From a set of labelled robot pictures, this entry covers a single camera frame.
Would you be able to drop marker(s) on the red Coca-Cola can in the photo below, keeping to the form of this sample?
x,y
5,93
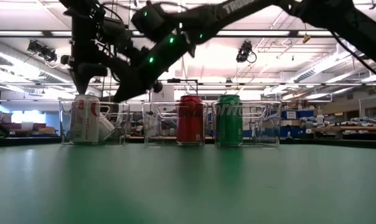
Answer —
x,y
190,124

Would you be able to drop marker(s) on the black ceiling camera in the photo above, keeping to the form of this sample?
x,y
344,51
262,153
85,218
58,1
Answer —
x,y
244,51
41,50

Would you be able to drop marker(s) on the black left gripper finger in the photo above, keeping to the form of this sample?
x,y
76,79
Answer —
x,y
81,82
99,70

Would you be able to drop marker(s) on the white bottle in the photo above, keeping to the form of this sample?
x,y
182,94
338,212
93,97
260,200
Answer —
x,y
320,120

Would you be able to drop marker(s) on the green table mat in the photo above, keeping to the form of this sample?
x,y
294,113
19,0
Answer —
x,y
51,186

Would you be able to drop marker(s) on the green Sprite can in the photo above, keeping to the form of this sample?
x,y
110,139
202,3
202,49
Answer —
x,y
229,130

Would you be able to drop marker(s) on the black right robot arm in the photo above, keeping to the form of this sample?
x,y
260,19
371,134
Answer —
x,y
213,15

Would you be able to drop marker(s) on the silver Diet Coke can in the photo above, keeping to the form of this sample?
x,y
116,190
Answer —
x,y
83,124
106,127

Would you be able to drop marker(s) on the blue storage bin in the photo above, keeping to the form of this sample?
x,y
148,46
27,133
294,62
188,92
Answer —
x,y
304,114

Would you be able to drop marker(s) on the wooden workbench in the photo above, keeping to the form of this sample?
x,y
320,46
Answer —
x,y
346,128

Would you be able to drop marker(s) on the clear plastic bin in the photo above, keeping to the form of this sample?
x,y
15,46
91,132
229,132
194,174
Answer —
x,y
262,130
157,130
122,124

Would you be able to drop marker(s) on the black aluminium table frame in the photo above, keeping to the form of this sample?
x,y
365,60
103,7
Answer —
x,y
331,143

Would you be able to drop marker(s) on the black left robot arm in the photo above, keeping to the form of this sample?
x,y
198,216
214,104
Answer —
x,y
82,9

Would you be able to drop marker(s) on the yellow hanging hook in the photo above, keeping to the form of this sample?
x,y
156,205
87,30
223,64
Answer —
x,y
306,39

